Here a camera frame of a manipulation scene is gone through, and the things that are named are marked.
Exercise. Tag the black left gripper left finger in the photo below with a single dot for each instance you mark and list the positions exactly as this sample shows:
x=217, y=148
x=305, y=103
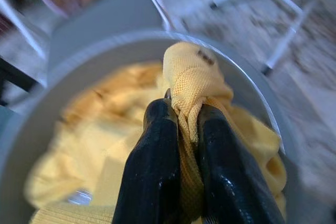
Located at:
x=149, y=169

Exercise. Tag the yellow printed shirt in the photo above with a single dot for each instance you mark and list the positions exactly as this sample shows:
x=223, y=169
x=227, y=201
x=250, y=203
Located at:
x=197, y=72

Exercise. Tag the white round plastic basin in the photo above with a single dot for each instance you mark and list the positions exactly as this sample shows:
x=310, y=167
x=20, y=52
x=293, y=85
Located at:
x=78, y=77

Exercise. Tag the white metal frame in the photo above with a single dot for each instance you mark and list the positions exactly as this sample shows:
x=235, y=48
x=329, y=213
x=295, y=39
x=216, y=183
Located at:
x=282, y=45

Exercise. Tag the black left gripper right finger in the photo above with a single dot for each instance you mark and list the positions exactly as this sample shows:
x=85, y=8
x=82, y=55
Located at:
x=231, y=176

